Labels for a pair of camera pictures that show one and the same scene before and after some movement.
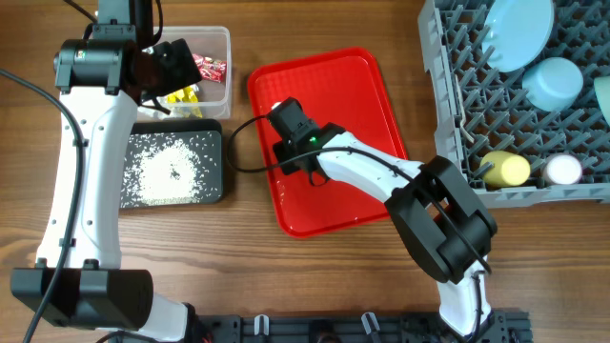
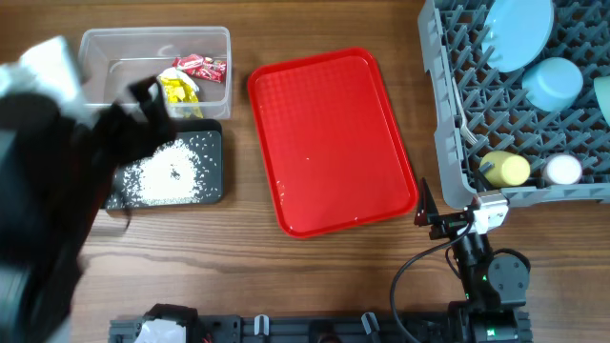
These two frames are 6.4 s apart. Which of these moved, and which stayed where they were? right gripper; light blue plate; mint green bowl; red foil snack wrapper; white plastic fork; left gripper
Moved: left gripper; right gripper
Stayed: white plastic fork; mint green bowl; light blue plate; red foil snack wrapper
